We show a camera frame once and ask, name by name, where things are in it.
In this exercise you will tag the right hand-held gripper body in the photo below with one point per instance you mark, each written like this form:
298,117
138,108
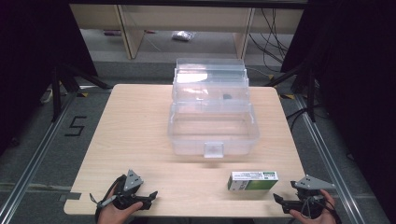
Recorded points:
308,199

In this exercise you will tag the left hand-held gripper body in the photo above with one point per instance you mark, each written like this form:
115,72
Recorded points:
128,196

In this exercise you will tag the person's left hand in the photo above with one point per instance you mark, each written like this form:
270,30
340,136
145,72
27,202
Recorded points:
113,215

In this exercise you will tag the person's right hand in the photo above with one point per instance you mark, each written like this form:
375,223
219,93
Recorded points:
328,214

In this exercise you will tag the green and white carton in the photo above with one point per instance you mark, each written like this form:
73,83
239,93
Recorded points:
253,182

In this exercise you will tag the clear plastic storage box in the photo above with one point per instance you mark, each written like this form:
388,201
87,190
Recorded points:
213,124

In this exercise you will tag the black metal stand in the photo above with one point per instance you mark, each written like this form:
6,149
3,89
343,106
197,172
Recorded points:
311,93
56,93

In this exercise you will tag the black curtain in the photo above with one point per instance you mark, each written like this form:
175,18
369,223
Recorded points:
358,77
31,62

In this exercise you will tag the clear plastic bag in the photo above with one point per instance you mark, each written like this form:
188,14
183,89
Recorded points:
183,35

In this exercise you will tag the aluminium floor rail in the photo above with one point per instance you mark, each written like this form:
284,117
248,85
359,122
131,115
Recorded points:
330,161
34,161

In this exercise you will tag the light wooden desk frame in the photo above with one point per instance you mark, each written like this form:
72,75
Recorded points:
186,17

